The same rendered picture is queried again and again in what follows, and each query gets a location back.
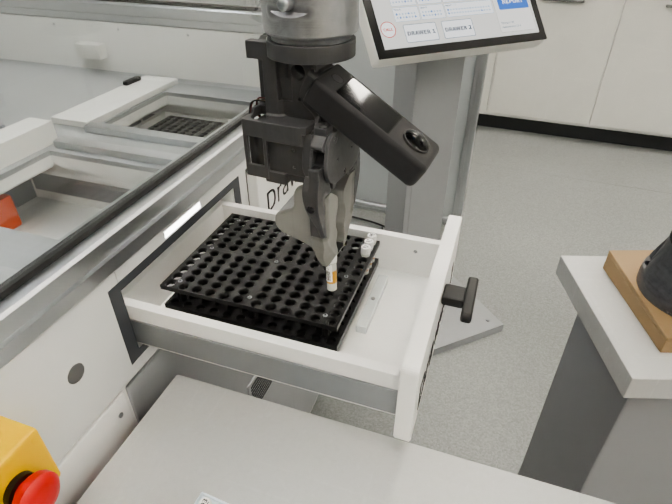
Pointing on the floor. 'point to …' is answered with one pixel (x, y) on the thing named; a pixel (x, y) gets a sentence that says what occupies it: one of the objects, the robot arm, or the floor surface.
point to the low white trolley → (290, 460)
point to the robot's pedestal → (605, 400)
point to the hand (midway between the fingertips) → (336, 251)
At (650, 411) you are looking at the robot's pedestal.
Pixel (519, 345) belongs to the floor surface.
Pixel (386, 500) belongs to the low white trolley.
